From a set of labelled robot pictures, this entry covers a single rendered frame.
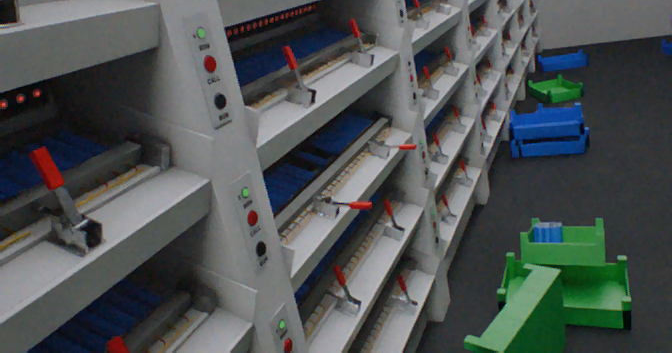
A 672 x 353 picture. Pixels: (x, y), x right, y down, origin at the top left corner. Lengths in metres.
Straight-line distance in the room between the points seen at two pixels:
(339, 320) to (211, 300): 0.34
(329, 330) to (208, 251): 0.35
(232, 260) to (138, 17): 0.29
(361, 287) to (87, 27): 0.70
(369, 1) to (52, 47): 0.83
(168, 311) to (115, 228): 0.17
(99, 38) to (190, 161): 0.17
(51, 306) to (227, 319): 0.26
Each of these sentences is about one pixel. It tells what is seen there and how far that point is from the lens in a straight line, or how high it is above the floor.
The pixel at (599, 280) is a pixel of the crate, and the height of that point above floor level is 0.00.
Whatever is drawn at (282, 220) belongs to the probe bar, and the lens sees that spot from 0.83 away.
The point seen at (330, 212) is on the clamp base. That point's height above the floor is 0.54.
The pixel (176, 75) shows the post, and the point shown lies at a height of 0.83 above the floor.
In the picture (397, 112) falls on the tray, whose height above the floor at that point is 0.58.
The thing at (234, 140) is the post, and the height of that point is 0.74.
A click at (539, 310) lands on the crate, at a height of 0.18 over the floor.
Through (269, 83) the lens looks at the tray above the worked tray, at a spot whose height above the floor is 0.76.
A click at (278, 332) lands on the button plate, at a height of 0.48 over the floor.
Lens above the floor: 0.90
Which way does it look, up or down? 19 degrees down
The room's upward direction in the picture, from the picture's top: 12 degrees counter-clockwise
